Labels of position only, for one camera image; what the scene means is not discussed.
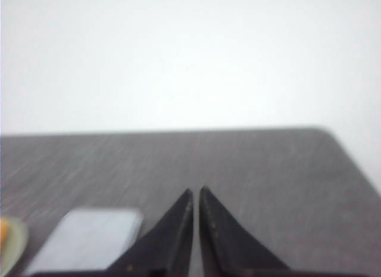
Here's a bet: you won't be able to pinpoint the silver digital kitchen scale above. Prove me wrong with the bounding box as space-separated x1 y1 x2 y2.
23 207 143 276

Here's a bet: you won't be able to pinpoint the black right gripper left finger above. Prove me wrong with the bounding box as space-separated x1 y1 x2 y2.
106 189 193 276

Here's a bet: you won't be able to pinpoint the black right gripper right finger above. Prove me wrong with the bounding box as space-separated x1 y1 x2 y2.
198 185 292 277

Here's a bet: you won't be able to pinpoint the pale green plate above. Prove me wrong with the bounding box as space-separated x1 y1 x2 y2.
1 216 29 276

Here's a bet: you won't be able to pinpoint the yellow corn cob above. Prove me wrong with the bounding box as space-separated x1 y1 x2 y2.
1 217 10 252

